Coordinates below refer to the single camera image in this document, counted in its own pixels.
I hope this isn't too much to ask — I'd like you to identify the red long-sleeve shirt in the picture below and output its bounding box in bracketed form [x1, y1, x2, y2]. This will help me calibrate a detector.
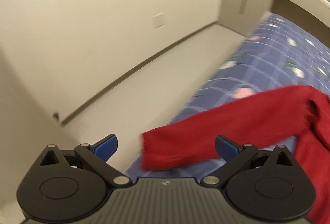
[141, 86, 329, 223]

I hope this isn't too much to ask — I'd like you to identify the blue plaid floral quilt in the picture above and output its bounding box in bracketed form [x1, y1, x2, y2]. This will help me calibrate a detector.
[124, 12, 330, 181]

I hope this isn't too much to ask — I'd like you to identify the white wall outlet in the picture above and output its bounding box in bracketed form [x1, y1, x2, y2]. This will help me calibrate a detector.
[153, 13, 165, 29]

